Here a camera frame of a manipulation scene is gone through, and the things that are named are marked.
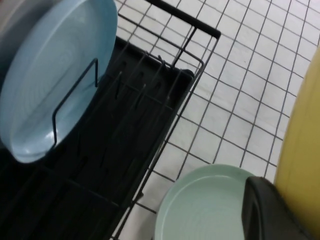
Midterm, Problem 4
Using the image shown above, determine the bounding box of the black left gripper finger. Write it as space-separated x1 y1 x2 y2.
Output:
242 176 315 240

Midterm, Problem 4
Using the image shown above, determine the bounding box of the yellow round plate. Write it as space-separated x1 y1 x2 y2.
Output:
273 43 320 240

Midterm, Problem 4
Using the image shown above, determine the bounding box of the mint green round plate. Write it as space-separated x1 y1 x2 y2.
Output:
154 163 259 240

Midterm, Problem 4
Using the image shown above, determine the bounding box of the light blue round plate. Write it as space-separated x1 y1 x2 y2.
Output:
0 0 119 165

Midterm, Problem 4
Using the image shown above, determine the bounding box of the white grid tablecloth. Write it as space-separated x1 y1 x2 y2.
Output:
114 0 320 240

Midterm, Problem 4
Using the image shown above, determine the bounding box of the black wire dish rack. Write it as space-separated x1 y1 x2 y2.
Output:
0 0 222 240

